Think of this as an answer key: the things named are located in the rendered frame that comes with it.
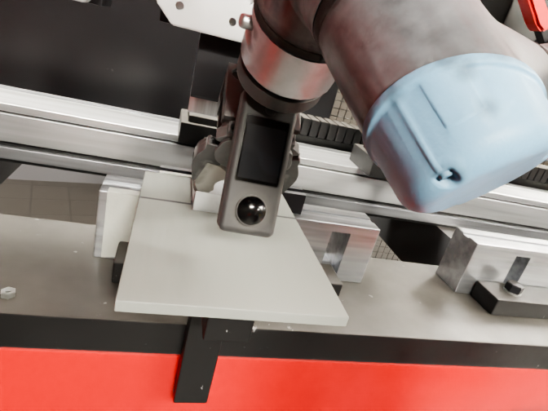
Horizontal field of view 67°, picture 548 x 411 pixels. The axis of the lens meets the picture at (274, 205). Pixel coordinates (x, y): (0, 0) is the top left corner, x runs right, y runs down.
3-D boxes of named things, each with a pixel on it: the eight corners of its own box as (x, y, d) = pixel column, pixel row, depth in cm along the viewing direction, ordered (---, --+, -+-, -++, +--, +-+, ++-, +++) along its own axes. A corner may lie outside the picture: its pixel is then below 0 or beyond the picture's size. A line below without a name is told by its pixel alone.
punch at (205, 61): (187, 112, 51) (201, 31, 47) (187, 109, 53) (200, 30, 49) (266, 128, 54) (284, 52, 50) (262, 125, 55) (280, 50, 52)
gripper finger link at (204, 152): (222, 174, 45) (262, 135, 39) (220, 188, 44) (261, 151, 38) (180, 161, 43) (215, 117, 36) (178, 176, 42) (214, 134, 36)
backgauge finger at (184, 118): (176, 174, 58) (181, 139, 56) (178, 127, 81) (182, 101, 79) (258, 187, 61) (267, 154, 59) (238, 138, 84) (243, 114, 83)
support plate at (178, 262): (113, 311, 29) (114, 300, 29) (143, 178, 53) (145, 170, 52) (346, 327, 34) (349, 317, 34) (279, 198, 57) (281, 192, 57)
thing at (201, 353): (170, 480, 41) (210, 302, 33) (174, 368, 54) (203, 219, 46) (211, 479, 42) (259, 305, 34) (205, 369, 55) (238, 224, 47)
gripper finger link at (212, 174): (206, 161, 51) (241, 121, 44) (201, 205, 48) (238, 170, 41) (182, 153, 49) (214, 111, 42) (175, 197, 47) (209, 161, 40)
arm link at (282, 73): (361, 75, 27) (240, 44, 25) (332, 117, 31) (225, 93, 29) (354, -3, 31) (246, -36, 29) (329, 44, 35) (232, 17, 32)
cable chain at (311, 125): (213, 117, 90) (216, 99, 88) (211, 111, 95) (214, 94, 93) (367, 148, 100) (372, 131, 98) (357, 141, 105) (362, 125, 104)
